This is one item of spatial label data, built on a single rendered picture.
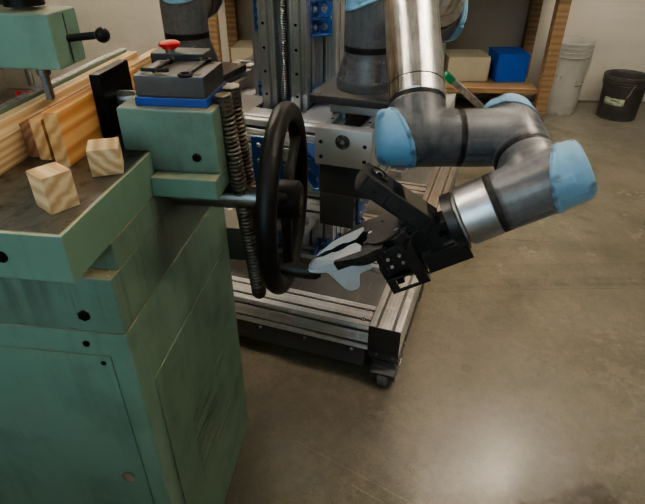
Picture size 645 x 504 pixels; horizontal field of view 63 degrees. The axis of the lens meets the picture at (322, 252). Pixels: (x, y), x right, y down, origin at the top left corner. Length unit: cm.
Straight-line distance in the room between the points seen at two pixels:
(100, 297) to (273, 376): 99
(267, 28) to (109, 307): 95
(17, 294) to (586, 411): 144
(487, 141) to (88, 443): 74
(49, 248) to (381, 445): 107
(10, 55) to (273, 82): 81
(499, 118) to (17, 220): 57
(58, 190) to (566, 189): 55
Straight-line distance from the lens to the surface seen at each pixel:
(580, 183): 64
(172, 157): 77
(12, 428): 101
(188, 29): 148
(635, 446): 168
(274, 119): 71
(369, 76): 128
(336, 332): 151
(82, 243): 63
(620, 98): 409
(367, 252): 65
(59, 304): 76
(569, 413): 168
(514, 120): 71
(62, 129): 75
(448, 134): 68
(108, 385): 83
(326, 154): 123
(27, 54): 84
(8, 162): 79
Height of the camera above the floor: 118
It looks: 33 degrees down
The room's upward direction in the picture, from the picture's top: straight up
